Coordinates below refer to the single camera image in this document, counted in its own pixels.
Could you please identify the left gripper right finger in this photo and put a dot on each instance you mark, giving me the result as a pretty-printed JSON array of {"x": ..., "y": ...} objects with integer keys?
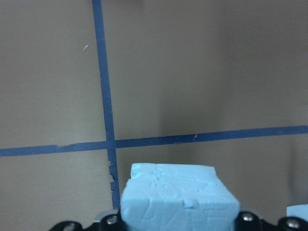
[{"x": 248, "y": 221}]

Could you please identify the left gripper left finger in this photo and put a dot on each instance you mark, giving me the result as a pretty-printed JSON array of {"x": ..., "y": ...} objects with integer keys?
[{"x": 109, "y": 221}]

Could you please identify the light blue block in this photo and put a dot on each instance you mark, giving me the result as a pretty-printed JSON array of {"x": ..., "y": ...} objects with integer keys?
[
  {"x": 176, "y": 197},
  {"x": 300, "y": 211}
]

